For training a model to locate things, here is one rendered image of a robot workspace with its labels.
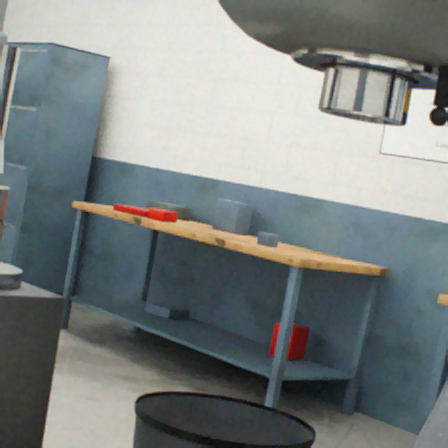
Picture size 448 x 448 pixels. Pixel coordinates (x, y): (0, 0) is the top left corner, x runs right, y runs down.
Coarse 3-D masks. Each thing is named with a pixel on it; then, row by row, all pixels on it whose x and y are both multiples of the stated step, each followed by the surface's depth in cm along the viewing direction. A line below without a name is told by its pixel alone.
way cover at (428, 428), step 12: (444, 396) 89; (432, 408) 89; (444, 408) 88; (432, 420) 88; (444, 420) 87; (420, 432) 88; (432, 432) 87; (444, 432) 87; (420, 444) 87; (432, 444) 87; (444, 444) 86
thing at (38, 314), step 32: (0, 288) 77; (32, 288) 81; (0, 320) 75; (32, 320) 78; (0, 352) 76; (32, 352) 78; (0, 384) 76; (32, 384) 79; (0, 416) 77; (32, 416) 79
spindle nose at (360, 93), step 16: (336, 64) 51; (336, 80) 51; (352, 80) 50; (368, 80) 50; (384, 80) 50; (400, 80) 50; (320, 96) 52; (336, 96) 51; (352, 96) 50; (368, 96) 50; (384, 96) 50; (400, 96) 50; (336, 112) 52; (352, 112) 50; (368, 112) 50; (384, 112) 50; (400, 112) 51
